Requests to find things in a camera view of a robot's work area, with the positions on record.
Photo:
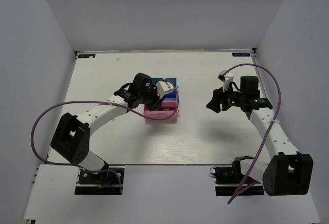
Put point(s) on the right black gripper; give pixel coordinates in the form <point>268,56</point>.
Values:
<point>219,97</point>

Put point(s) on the corner label sticker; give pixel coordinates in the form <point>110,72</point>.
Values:
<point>241,54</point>
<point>86,56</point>

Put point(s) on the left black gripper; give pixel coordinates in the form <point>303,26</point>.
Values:
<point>157,102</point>

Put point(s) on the green gel pen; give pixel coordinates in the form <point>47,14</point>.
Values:
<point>167,108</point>

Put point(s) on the right corner label sticker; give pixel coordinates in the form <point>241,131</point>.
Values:
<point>241,54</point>

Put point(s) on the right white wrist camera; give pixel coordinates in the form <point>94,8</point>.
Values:
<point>226,77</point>

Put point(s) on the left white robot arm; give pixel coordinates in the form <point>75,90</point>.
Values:
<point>72,136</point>

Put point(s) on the light blue bin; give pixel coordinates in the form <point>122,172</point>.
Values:
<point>172,80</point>

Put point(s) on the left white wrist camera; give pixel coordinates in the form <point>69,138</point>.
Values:
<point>164,87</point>

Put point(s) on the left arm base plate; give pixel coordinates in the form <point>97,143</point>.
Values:
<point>106,183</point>

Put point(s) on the left corner label sticker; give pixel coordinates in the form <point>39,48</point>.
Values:
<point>86,56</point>

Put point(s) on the dark blue bin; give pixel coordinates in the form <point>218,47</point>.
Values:
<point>172,97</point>

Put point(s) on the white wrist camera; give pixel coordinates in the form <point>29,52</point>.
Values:
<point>226,77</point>
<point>164,87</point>

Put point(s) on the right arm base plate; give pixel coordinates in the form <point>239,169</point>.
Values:
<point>228,177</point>

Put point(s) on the pink bin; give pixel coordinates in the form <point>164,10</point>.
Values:
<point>163,118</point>

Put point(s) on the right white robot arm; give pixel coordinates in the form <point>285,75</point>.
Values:
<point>289,171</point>

